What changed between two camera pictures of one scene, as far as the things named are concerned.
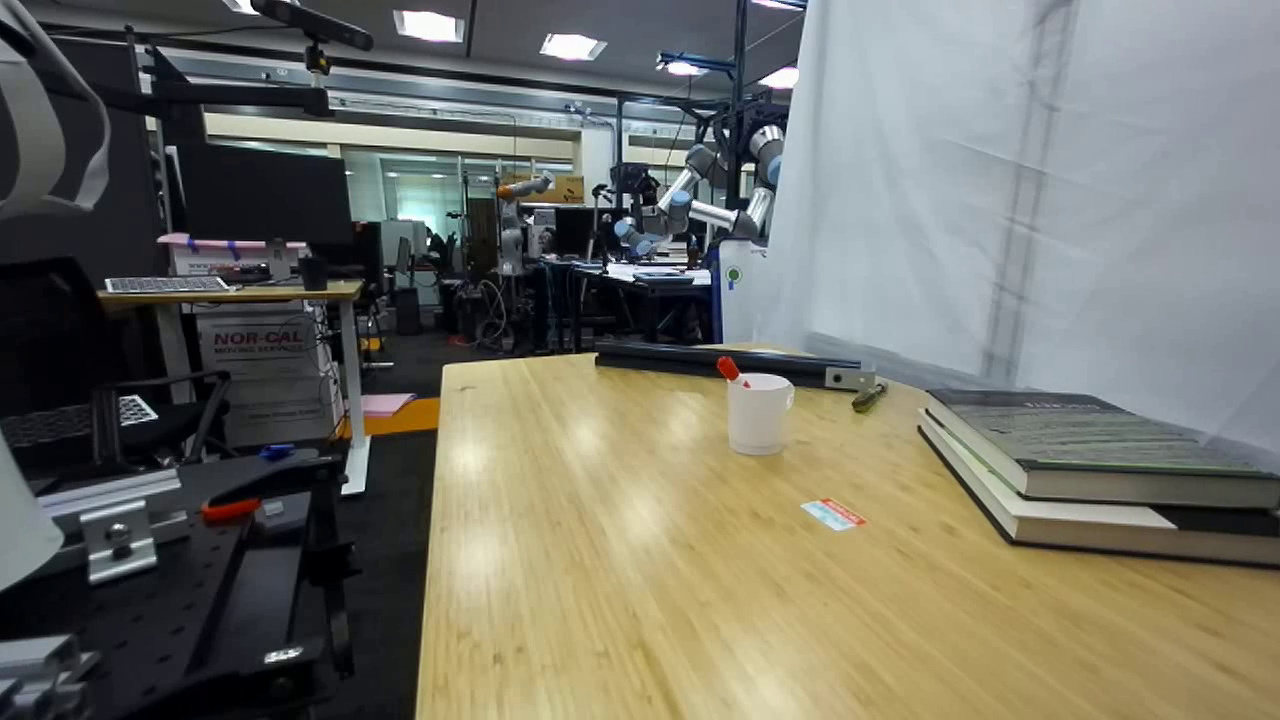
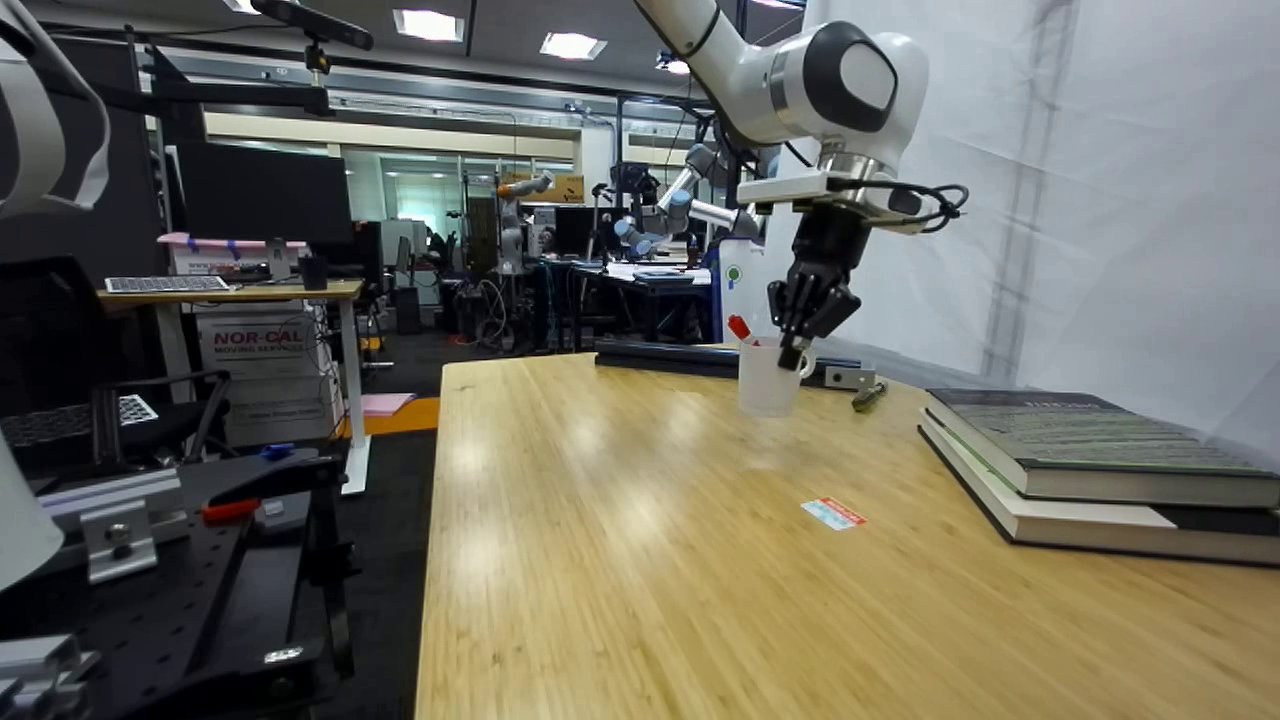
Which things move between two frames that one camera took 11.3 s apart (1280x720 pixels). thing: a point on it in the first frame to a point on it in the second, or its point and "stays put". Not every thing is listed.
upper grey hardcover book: [1093, 448] stays put
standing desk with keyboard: [183, 292] stays put
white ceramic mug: [760, 411] to [764, 385]
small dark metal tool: [869, 397] stays put
